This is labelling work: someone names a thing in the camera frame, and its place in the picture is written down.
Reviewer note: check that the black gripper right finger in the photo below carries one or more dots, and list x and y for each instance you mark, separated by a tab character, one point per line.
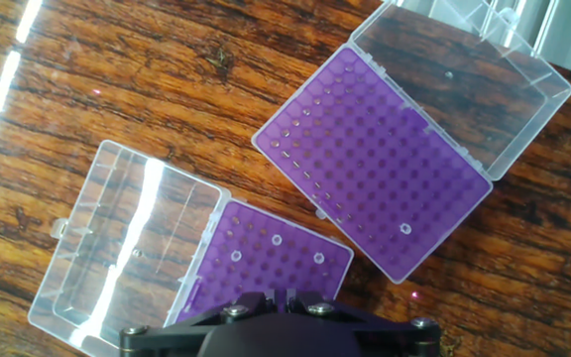
394	339

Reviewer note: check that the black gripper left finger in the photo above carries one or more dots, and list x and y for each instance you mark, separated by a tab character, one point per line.
166	339

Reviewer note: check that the clear small pipette tip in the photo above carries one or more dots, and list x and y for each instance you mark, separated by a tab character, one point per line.
276	240
236	256
318	258
405	228

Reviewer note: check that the purple pipette tip rack box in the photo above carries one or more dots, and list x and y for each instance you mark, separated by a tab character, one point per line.
375	163
265	277

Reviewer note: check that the brown wooden board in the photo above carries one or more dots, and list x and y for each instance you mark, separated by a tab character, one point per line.
489	277

